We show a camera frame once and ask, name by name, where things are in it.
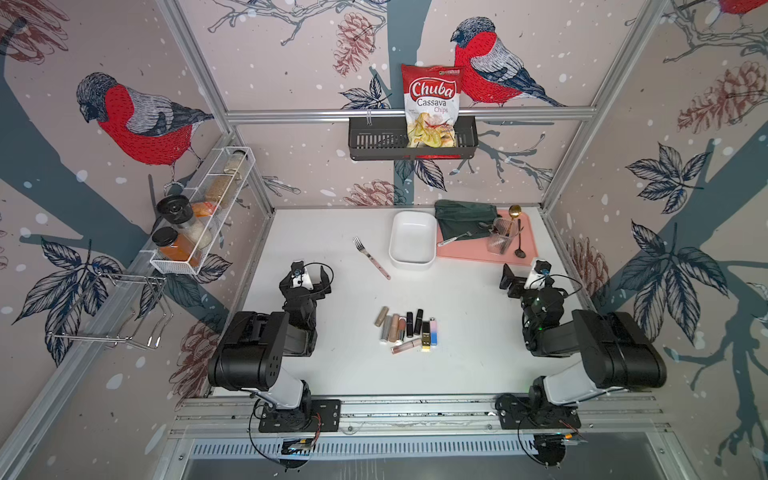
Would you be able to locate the white rectangular storage box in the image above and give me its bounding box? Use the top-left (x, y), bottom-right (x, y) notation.
top-left (388, 211), bottom-right (438, 271)

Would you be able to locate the pink blue lipstick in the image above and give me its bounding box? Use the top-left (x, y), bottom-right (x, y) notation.
top-left (429, 317), bottom-right (438, 348)

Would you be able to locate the black round lipstick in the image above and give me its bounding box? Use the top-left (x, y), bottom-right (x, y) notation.
top-left (414, 309), bottom-right (424, 336)

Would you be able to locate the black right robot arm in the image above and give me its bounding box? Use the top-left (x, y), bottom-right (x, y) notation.
top-left (494, 259), bottom-right (667, 430)

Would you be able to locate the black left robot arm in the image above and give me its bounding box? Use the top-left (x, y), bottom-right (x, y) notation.
top-left (207, 261), bottom-right (334, 432)

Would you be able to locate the beige gold lipstick tube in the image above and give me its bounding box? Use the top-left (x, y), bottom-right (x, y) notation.
top-left (374, 307), bottom-right (389, 328)

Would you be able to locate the silver lipstick tube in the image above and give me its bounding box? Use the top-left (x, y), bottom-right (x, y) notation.
top-left (380, 315), bottom-right (393, 344)

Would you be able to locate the tan lipstick tube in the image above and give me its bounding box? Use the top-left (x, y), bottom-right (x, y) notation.
top-left (387, 314), bottom-right (400, 343)

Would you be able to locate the small black lipstick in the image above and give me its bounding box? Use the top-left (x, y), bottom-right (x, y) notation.
top-left (406, 311), bottom-right (414, 339)

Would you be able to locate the black spoon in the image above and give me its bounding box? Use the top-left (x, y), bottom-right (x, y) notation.
top-left (514, 217), bottom-right (527, 259)

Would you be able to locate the pink silicone mat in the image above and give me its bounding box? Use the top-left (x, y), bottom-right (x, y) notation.
top-left (437, 213), bottom-right (538, 266)

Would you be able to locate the clear ribbed glass cup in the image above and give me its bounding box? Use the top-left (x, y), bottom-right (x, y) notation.
top-left (487, 217), bottom-right (517, 255)

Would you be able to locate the gold spoon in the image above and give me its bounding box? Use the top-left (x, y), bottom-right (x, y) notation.
top-left (507, 205), bottom-right (522, 237)

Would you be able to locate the dark green cloth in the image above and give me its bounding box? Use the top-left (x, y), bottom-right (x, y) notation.
top-left (434, 199), bottom-right (500, 241)

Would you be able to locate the tan spice jar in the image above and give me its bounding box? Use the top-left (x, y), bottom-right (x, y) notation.
top-left (204, 175), bottom-right (237, 208)

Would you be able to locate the pale spice jar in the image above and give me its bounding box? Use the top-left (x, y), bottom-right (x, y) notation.
top-left (223, 150), bottom-right (249, 180)

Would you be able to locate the black lid orange spice jar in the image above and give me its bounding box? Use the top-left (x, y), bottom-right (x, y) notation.
top-left (151, 227), bottom-right (200, 267)

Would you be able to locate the black lid white spice jar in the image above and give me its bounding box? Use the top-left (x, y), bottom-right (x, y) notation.
top-left (156, 195), bottom-right (213, 249)

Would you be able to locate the red cassava chips bag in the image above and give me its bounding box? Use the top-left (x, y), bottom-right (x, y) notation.
top-left (401, 65), bottom-right (463, 148)

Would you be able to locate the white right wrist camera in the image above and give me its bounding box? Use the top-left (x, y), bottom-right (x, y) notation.
top-left (524, 259), bottom-right (551, 290)

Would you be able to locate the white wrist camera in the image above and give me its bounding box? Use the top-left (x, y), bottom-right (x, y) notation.
top-left (292, 269), bottom-right (314, 291)
top-left (524, 259), bottom-right (551, 290)

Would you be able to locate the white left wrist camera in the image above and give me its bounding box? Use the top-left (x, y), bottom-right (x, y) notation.
top-left (292, 269), bottom-right (314, 291)

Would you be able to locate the pink handled fork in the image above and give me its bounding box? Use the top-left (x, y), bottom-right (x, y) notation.
top-left (353, 237), bottom-right (391, 280)

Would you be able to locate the white handled fork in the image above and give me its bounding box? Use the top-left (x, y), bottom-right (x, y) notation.
top-left (437, 231), bottom-right (473, 247)

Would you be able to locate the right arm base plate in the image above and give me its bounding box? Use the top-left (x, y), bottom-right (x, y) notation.
top-left (494, 393), bottom-right (581, 430)

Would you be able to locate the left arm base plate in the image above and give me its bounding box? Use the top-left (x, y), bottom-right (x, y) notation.
top-left (256, 399), bottom-right (342, 433)

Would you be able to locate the black wall basket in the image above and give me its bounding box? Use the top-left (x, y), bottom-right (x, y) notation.
top-left (348, 116), bottom-right (479, 161)

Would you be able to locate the wire hook rack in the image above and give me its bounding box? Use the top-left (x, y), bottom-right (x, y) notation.
top-left (45, 273), bottom-right (174, 351)

